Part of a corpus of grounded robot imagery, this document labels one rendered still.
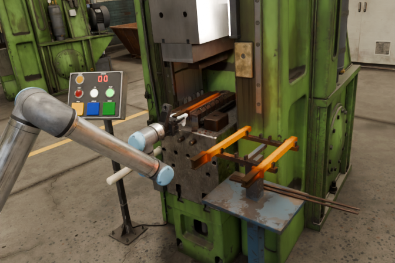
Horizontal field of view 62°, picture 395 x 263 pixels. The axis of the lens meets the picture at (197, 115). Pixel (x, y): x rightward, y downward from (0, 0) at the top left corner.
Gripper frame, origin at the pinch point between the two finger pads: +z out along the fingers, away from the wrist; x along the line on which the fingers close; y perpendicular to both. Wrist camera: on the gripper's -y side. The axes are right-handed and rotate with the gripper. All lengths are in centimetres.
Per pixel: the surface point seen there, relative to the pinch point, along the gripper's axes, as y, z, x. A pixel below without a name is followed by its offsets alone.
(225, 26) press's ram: -42, 27, 13
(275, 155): 3, -17, 60
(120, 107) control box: -1.5, -9.5, -38.1
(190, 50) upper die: -33.3, 2.7, 6.6
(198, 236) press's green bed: 83, 2, 1
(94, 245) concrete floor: 100, -27, -70
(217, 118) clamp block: 1.9, 5.0, 18.5
